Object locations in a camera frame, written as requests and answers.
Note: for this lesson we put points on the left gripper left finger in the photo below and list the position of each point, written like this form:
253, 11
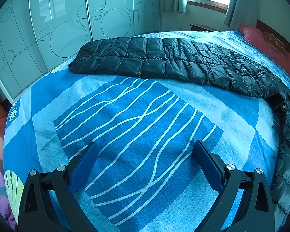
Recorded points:
37, 212

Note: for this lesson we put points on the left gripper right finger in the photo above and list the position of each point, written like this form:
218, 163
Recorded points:
244, 201

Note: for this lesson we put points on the black quilted down jacket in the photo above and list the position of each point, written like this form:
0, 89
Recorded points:
187, 60

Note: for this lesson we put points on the purple floral fabric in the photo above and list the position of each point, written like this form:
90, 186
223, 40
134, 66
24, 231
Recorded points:
5, 208

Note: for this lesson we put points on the dark wooden headboard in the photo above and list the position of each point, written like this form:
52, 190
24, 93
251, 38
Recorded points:
265, 28

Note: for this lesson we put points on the brown embroidered small cushion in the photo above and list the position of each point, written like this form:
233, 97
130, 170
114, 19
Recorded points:
276, 43

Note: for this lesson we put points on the red pillow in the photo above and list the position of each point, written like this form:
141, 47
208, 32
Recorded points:
255, 37

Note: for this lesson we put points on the glass sliding wardrobe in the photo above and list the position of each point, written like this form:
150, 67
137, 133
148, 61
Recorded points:
38, 35

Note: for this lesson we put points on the wooden bedside table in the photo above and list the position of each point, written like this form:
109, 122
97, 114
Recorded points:
201, 28

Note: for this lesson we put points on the pale curtain left of bed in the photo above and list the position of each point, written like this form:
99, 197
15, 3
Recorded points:
241, 12

